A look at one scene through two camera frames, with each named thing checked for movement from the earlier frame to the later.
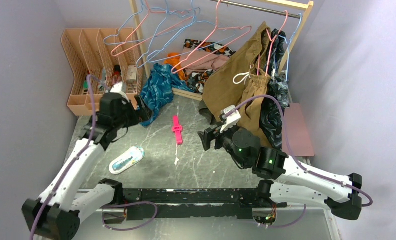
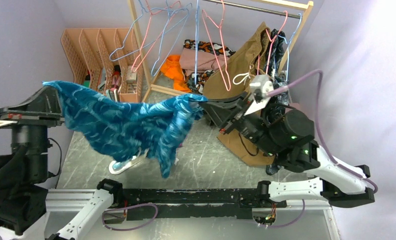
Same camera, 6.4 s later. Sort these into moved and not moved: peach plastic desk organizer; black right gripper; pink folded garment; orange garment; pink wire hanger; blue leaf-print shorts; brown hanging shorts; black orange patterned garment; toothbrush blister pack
Moved: pink wire hanger; black right gripper; blue leaf-print shorts
Not moved: pink folded garment; black orange patterned garment; brown hanging shorts; toothbrush blister pack; peach plastic desk organizer; orange garment
